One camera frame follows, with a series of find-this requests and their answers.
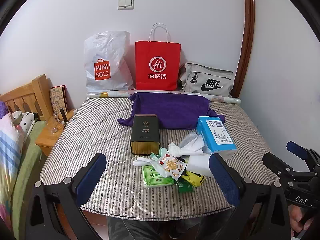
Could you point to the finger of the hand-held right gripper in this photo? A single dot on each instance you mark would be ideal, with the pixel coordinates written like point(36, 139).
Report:
point(296, 148)
point(277, 165)

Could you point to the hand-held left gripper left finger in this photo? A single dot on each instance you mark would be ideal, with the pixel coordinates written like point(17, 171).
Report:
point(91, 175)

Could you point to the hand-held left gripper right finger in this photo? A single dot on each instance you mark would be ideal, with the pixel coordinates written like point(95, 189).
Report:
point(226, 180)

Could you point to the small yellow bag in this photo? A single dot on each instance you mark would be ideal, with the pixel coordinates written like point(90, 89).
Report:
point(196, 178)

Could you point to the green sachet packet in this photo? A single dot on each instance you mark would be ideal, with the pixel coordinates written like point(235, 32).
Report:
point(185, 188)

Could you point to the fruit print packet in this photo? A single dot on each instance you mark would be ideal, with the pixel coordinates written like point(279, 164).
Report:
point(171, 166)

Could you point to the green wet wipes pack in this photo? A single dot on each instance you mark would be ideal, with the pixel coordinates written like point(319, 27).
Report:
point(155, 180)

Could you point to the purple fabric storage tray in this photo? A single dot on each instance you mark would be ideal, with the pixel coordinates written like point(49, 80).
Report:
point(172, 110)

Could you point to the person's right hand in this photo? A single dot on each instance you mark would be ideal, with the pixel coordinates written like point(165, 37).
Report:
point(296, 217)

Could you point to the blue tissue pack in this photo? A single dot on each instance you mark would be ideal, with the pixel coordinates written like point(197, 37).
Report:
point(215, 135)

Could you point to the grey striped mattress pad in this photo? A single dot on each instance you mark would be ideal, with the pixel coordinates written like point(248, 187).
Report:
point(100, 120)

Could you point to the wooden nightstand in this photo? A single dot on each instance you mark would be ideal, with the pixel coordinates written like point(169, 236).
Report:
point(47, 137)

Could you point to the person's legs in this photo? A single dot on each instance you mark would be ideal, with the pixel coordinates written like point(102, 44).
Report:
point(120, 227)

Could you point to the clear glass bottle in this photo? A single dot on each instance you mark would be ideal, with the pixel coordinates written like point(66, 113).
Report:
point(55, 123)

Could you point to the green blanket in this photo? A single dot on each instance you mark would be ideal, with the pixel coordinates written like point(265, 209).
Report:
point(27, 167)

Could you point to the small black stand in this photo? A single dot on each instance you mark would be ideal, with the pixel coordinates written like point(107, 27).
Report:
point(64, 116)

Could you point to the dark green tea tin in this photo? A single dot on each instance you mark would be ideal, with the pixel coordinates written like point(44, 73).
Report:
point(145, 132)

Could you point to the white rolled paper poster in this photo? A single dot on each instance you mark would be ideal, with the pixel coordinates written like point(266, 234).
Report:
point(225, 99)

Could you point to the patterned book box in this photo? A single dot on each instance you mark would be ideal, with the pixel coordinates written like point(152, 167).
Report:
point(58, 100)

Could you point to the spotted white plush toy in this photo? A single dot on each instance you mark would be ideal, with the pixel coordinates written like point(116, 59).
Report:
point(25, 120)

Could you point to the grey waist bag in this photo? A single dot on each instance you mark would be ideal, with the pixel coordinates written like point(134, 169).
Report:
point(212, 80)

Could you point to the wooden bed headboard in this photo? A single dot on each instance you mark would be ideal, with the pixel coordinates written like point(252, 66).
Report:
point(27, 95)

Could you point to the purple fluffy plush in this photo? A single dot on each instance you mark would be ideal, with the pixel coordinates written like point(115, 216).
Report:
point(2, 108)

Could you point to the white plastic shopping bag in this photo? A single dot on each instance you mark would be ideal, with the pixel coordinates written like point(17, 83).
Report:
point(110, 55)

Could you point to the red paper carrier bag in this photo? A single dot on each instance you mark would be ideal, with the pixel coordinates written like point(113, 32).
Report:
point(157, 55)

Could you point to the brown wooden door frame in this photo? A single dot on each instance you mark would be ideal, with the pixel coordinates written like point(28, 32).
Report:
point(246, 30)

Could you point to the white wall light switch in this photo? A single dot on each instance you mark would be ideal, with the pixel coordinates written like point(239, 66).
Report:
point(125, 3)

